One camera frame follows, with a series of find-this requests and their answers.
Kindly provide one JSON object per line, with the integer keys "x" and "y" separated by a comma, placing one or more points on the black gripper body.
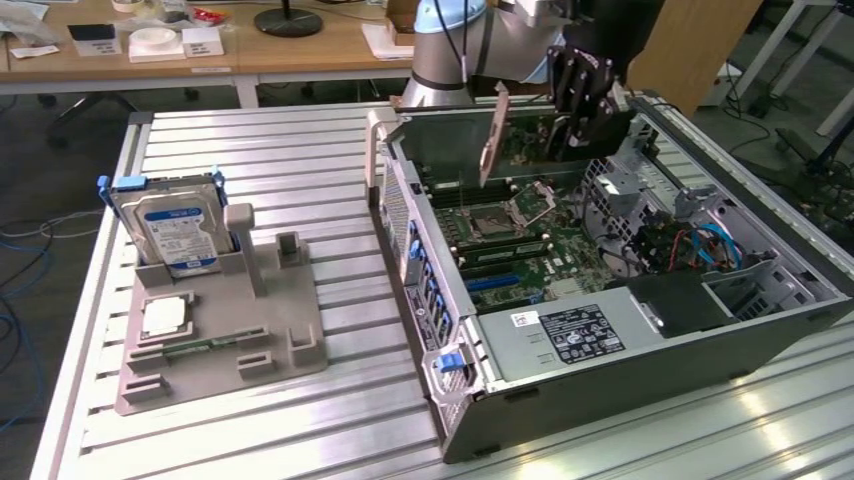
{"x": 620, "y": 30}

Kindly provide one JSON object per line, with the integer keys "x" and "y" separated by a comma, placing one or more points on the graphics card with metal bracket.
{"x": 527, "y": 137}

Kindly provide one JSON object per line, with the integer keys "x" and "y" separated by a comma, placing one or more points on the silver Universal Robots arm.
{"x": 433, "y": 60}

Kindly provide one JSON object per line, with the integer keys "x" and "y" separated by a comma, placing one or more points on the wooden cabinet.
{"x": 694, "y": 50}

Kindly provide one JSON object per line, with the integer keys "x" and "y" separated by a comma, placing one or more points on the metal drive cage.
{"x": 620, "y": 200}

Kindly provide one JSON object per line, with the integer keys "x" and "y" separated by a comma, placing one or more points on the metal socket cover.
{"x": 533, "y": 200}

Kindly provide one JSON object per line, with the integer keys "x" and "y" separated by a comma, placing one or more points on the white paper stack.
{"x": 387, "y": 42}

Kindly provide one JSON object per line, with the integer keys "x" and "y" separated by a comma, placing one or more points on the brown cardboard box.
{"x": 400, "y": 17}

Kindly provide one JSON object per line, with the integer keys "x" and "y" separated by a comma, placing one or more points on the CPU socket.
{"x": 489, "y": 222}

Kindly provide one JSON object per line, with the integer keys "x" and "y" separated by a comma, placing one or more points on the green motherboard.
{"x": 560, "y": 260}

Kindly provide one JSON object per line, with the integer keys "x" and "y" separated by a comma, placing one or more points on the wooden desk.
{"x": 300, "y": 50}

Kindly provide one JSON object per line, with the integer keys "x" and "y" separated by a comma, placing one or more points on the blue expansion slot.
{"x": 493, "y": 282}

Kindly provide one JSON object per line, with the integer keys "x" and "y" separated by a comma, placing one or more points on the black round lamp base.
{"x": 288, "y": 22}

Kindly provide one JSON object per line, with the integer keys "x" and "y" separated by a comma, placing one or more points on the grey power supply unit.
{"x": 513, "y": 345}

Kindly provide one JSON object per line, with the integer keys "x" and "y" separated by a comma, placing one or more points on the plain white box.
{"x": 201, "y": 42}

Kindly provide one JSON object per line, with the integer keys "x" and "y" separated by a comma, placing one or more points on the red packet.
{"x": 208, "y": 16}

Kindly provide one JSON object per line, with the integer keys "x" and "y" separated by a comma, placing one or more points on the blue case latch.
{"x": 447, "y": 362}

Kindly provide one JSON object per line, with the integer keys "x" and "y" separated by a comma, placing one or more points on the white box with round dish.
{"x": 156, "y": 47}

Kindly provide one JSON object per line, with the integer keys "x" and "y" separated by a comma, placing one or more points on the open dark grey PC case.
{"x": 600, "y": 400}

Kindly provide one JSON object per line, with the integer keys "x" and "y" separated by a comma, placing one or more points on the hard disk in blue caddy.
{"x": 176, "y": 230}

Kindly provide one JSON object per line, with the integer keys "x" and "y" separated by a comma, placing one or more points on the white tape roll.
{"x": 125, "y": 5}

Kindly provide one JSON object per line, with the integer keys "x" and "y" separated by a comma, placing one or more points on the grey parts rack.
{"x": 220, "y": 310}

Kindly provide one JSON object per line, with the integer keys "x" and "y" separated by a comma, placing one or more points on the white box with black lid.
{"x": 96, "y": 42}

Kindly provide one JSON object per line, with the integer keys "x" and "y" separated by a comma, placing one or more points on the black office chair base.
{"x": 66, "y": 115}

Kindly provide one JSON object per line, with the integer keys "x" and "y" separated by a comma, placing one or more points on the green RAM stick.
{"x": 200, "y": 346}

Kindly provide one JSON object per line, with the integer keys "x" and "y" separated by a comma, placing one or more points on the silver CPU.
{"x": 163, "y": 316}

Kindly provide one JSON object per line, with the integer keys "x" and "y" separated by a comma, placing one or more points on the white paper label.
{"x": 33, "y": 51}

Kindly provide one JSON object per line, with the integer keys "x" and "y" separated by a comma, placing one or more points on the white table frame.
{"x": 839, "y": 112}

